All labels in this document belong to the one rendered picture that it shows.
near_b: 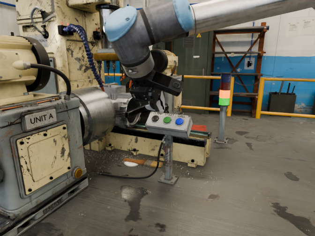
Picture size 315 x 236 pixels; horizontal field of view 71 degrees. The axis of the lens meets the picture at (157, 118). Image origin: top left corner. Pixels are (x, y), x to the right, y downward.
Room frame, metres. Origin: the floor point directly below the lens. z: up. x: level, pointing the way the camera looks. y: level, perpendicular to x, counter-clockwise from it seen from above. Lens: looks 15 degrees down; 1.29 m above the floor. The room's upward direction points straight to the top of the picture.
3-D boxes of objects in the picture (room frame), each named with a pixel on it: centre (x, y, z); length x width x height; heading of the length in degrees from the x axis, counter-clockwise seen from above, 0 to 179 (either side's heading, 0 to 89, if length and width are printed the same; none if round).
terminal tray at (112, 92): (1.25, 0.26, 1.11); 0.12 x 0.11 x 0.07; 65
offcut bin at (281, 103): (5.08, -2.91, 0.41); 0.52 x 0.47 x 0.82; 70
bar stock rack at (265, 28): (5.53, -1.30, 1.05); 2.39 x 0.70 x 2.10; 70
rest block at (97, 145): (1.16, 0.33, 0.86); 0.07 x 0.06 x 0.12; 155
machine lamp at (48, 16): (1.12, 0.53, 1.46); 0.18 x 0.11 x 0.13; 65
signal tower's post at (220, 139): (1.28, -0.39, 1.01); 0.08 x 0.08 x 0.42; 65
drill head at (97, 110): (0.92, 0.37, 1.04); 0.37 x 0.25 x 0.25; 155
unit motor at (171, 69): (1.80, -0.07, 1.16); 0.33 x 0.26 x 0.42; 155
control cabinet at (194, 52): (4.44, -0.68, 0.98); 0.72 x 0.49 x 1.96; 70
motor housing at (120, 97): (1.23, 0.22, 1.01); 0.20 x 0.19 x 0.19; 65
